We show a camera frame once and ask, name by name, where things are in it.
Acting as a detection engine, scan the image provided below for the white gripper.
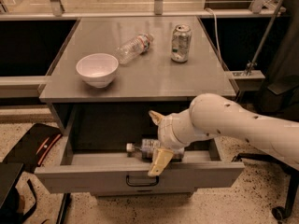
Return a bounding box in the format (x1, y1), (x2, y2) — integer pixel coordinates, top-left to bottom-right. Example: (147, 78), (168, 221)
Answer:
(148, 110), (187, 176)

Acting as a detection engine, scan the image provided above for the blue plastic bottle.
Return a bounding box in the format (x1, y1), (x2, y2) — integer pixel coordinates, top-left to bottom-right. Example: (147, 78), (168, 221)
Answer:
(126, 138), (185, 161)

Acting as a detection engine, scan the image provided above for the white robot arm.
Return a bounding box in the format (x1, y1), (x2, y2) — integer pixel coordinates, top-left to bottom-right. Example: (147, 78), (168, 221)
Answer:
(148, 93), (299, 176)

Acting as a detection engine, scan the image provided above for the grey open top drawer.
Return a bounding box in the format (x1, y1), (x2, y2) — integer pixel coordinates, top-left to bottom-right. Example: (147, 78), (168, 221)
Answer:
(35, 128), (245, 196)

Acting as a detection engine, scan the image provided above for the grey cabinet with counter top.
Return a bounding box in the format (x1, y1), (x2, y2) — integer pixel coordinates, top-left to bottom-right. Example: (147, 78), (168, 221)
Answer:
(37, 15), (236, 135)

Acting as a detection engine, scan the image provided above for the clear plastic water bottle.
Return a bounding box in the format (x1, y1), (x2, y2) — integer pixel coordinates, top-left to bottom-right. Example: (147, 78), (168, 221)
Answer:
(115, 34), (154, 64)

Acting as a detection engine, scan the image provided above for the white bowl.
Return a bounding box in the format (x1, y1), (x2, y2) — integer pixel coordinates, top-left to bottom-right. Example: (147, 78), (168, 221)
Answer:
(76, 53), (119, 88)

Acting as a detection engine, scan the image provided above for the silver soda can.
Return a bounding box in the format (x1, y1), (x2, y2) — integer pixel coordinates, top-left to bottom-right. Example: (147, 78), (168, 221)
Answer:
(171, 24), (192, 63)

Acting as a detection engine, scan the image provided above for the black office chair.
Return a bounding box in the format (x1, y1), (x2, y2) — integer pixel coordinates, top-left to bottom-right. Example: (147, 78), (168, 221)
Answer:
(232, 75), (299, 221)

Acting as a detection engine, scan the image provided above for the black box at left edge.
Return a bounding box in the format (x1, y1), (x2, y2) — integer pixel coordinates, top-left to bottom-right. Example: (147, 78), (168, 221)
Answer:
(0, 162), (23, 224)

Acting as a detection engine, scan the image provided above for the black drawer handle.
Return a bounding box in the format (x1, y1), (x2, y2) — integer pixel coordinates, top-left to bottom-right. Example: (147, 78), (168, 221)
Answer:
(125, 175), (160, 188)

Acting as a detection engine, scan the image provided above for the grey metal bracket with rod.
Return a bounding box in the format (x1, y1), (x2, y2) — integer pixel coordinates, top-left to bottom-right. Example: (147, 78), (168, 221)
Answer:
(228, 0), (284, 80)

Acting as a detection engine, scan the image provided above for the white cable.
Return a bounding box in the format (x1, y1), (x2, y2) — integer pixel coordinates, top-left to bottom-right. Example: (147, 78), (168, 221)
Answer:
(204, 7), (224, 65)

